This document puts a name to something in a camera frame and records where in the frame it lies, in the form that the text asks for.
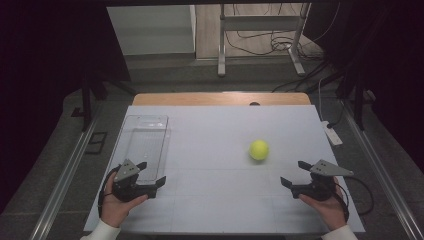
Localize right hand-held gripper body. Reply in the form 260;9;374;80
290;159;355;203

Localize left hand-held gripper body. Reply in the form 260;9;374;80
111;158;158;203

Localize clear plastic tray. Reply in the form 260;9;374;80
113;114;172;186

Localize yellow tennis ball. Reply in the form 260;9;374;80
248;139;270;162

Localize person's left hand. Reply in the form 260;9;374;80
100;181;149;229

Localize person's right hand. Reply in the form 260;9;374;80
298;176;348;232

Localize white power strip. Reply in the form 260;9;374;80
320;120;344;147

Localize black stand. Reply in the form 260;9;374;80
70;73;138;133
336;76;378;131

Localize wooden table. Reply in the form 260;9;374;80
132;92;312;107

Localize dark curtain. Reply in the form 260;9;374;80
0;0;132;214
303;0;424;164

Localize white cabinet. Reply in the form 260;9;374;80
106;4;197;57

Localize grey metal stand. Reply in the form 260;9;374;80
217;3;312;78

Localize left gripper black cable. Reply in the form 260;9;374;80
97;165;121;218

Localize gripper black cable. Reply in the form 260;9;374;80
333;175;375;223
97;165;121;218

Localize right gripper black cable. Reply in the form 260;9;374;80
333;175;375;223

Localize black plug cable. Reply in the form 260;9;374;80
326;99;347;130

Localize aluminium rail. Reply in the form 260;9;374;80
28;113;101;240
341;99;424;240

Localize white power cable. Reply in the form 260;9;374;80
317;78;327;123

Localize tangled black floor cables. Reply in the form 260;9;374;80
224;3;341;94

